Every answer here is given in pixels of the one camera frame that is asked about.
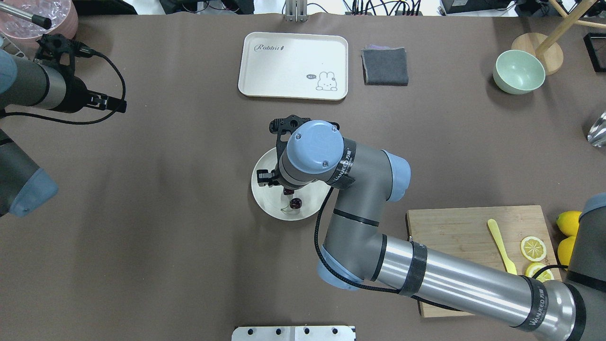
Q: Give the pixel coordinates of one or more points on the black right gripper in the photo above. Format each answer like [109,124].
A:
[263,177]

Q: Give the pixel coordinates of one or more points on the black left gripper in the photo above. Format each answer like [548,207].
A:
[77,98]

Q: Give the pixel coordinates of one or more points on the cream round plate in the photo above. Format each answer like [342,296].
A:
[271,199]

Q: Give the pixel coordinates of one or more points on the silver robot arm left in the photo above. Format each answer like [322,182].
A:
[24,185]

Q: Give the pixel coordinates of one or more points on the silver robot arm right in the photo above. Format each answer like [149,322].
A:
[356,255]

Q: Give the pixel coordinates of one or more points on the cream rabbit tray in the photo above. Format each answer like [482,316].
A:
[294,66]

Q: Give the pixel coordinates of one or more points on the metal scoop with black tip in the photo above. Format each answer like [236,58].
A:
[38,20]

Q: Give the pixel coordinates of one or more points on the pink bowl of ice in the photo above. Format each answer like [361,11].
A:
[62,13]

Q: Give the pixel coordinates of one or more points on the grey folded cloth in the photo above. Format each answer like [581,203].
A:
[385,66]

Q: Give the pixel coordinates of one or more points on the yellow plastic knife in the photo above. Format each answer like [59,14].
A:
[494,229]

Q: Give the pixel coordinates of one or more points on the bamboo cutting board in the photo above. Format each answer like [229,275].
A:
[464,233]

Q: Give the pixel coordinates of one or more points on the upper lemon slice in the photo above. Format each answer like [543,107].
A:
[533,248]

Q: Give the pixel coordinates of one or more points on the lemon slice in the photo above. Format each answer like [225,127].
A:
[539,272]
[533,248]

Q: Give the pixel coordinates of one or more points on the mint green bowl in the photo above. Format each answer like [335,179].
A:
[517,72]

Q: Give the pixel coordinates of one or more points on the lower lemon slice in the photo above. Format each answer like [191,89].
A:
[539,272]

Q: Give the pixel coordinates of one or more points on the upper whole lemon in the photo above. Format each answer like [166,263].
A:
[568,222]

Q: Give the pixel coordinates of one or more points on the whole lemon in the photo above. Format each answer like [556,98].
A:
[568,222]
[565,250]

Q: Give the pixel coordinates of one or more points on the lower whole lemon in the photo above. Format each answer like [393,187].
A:
[565,250]

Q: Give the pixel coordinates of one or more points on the wooden mug tree stand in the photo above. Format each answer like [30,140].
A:
[546,48]

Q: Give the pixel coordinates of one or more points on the metal ice scoop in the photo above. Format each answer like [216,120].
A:
[597,133]

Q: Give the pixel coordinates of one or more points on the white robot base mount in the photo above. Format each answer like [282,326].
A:
[329,332]

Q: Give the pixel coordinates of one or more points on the aluminium frame post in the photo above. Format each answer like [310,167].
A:
[295,11]

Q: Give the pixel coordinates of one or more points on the black picture frame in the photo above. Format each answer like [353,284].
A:
[595,44]

